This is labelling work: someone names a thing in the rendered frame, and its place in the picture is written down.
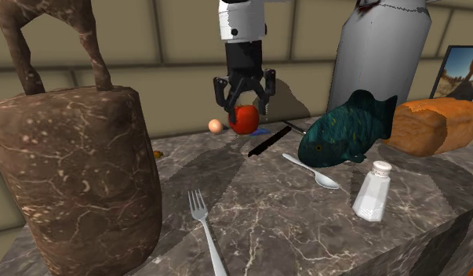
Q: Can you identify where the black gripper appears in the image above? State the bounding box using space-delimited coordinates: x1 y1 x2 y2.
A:
213 39 277 125

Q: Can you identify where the red tomato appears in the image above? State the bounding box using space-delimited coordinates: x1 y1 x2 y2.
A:
227 104 260 136

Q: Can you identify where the pale brown egg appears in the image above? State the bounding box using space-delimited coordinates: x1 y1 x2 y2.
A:
207 118 225 135

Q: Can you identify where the black knife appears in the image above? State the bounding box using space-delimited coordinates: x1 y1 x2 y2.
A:
246 125 293 159

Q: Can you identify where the thin dark rod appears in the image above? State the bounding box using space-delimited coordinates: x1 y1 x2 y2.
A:
282 120 307 135

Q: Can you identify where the teal fish figure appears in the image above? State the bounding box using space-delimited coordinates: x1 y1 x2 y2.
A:
297 89 398 169

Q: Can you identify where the silver spoon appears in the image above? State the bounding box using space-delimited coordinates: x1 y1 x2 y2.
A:
281 152 341 191

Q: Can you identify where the silver fork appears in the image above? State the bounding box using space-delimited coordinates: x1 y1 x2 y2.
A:
187 189 229 276

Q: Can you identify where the white salt shaker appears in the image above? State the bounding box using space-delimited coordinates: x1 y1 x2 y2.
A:
351 160 394 223

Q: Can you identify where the brown bread loaf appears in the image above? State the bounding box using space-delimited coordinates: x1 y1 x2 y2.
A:
382 96 473 158

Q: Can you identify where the framed landscape picture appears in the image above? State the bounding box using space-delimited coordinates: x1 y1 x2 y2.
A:
428 45 473 101

